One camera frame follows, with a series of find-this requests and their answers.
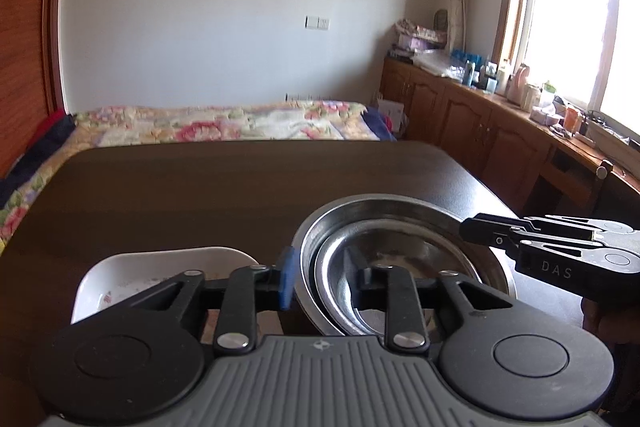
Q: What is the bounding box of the person's right hand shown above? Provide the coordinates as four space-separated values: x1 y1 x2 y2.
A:
580 296 640 344

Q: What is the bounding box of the stack of papers and boxes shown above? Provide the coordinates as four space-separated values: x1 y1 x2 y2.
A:
392 19 448 60

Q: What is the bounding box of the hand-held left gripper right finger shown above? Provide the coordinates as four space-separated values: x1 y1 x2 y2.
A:
347 249 516 353

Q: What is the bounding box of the clear plastic bag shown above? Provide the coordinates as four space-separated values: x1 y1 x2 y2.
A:
415 49 468 78

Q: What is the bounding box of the wooden louvered wardrobe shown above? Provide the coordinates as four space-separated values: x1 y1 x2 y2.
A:
0 0 71 178

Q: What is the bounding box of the wooden cabinet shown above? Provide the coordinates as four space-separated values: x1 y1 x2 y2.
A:
380 57 640 228

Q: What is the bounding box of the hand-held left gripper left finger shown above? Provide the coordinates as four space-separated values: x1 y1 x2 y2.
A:
127 247 296 355

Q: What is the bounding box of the dark blue cloth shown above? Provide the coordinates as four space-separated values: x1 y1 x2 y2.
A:
0 114 76 202

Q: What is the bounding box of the pink jug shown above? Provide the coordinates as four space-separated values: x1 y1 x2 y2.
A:
507 63 531 102

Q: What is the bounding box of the white jar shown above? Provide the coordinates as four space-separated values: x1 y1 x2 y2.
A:
522 83 543 110

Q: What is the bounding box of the medium steel bowl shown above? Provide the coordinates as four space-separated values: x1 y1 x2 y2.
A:
311 217 483 338

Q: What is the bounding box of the floral blanket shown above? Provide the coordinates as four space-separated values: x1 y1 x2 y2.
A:
0 101 396 253

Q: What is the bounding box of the white power strip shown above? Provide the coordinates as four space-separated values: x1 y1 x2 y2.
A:
575 132 640 158

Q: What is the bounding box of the white floral rectangular plate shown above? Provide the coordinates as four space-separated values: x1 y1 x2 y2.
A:
71 246 261 343

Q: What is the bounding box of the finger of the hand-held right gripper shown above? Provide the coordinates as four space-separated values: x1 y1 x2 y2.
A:
460 217 606 255
525 215 640 235

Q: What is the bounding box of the red cloth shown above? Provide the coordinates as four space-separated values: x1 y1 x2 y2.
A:
30 109 66 142

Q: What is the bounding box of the small steel bowl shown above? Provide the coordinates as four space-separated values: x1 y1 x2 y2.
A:
342 232 473 335

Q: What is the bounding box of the white bottle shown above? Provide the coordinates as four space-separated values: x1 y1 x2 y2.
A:
495 59 511 96

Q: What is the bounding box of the white paper bag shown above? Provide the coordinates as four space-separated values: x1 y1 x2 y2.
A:
377 97 405 132

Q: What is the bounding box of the large steel bowl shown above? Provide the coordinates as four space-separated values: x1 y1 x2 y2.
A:
291 193 517 338

